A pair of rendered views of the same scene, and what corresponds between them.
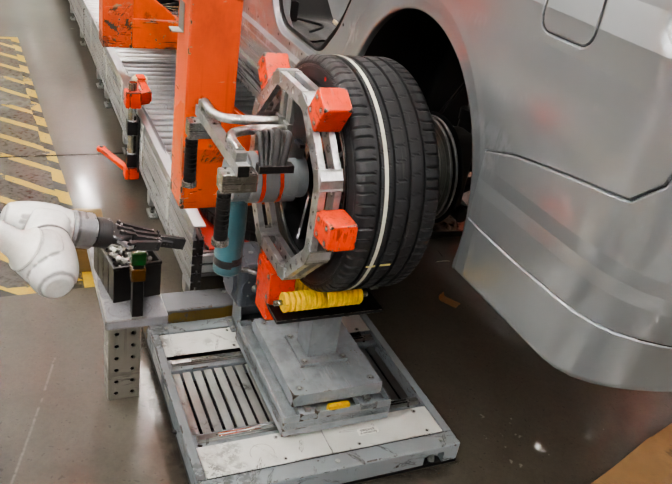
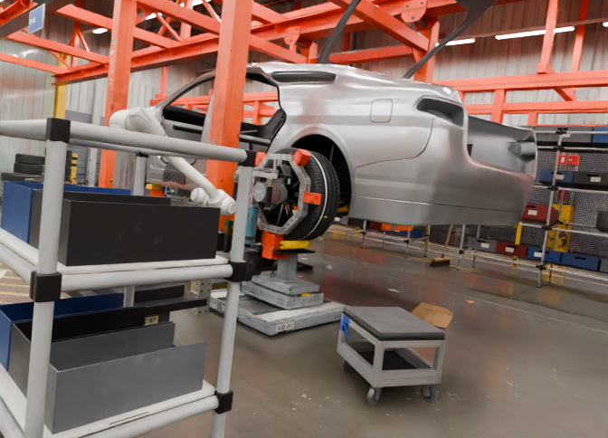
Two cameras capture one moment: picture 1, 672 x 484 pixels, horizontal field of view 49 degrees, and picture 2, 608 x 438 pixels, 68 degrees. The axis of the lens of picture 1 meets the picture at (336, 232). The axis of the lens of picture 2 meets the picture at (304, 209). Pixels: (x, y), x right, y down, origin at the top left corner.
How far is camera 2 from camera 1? 1.68 m
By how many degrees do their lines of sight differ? 30
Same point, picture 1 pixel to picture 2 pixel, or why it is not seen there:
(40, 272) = (227, 201)
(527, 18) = (364, 120)
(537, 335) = (393, 217)
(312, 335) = (287, 269)
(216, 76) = (229, 168)
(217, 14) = (230, 143)
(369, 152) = (318, 170)
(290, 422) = (290, 301)
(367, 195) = (320, 185)
